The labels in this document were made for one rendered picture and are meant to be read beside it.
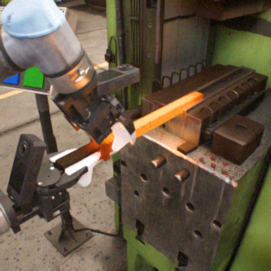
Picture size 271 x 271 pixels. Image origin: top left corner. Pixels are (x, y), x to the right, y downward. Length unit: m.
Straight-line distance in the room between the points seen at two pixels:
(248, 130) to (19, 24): 0.56
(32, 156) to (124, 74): 0.22
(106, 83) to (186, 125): 0.31
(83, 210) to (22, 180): 1.36
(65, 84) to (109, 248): 1.29
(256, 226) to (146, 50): 0.67
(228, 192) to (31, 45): 0.52
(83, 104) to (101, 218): 1.32
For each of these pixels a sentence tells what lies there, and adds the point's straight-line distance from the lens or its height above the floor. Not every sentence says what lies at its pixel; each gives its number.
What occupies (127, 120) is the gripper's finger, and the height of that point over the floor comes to 1.07.
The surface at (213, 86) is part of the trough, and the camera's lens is 0.93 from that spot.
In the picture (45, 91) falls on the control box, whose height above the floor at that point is 0.97.
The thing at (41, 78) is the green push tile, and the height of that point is 1.00.
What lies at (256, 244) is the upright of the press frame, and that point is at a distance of 1.07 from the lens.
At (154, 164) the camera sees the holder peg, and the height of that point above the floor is 0.88.
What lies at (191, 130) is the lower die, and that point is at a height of 0.95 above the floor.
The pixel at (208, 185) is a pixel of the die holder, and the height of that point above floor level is 0.87.
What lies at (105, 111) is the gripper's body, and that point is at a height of 1.11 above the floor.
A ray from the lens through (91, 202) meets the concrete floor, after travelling 1.87.
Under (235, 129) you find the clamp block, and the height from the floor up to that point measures 0.98.
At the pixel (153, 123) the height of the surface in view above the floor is 1.00.
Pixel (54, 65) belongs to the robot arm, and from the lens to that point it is 0.43.
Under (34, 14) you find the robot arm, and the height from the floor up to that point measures 1.29.
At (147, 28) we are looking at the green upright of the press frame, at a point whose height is 1.13.
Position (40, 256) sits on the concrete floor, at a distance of 1.68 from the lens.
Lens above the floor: 1.35
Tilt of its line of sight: 34 degrees down
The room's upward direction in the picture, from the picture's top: straight up
